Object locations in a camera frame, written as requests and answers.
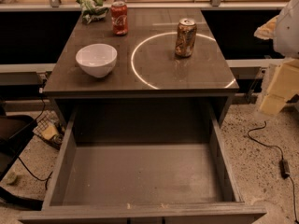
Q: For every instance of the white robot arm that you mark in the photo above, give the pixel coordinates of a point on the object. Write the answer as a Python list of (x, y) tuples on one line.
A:
[(284, 31)]

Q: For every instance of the orange soda can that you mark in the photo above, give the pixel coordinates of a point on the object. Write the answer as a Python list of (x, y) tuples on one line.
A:
[(186, 34)]

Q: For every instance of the wire basket with items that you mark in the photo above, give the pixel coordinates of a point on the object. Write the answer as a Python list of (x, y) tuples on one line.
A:
[(50, 130)]

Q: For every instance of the green chip bag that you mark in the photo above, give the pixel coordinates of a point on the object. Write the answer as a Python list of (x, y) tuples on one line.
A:
[(92, 10)]

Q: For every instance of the red cola can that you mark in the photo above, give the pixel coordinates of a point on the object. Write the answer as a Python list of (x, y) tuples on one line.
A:
[(119, 18)]

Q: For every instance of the black chair base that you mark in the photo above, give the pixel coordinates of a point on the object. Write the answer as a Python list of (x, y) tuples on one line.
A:
[(15, 133)]

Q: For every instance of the white ceramic bowl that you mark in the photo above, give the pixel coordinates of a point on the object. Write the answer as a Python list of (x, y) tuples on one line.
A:
[(97, 60)]

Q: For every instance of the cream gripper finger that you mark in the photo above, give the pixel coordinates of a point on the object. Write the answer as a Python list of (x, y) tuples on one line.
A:
[(283, 86), (266, 31)]

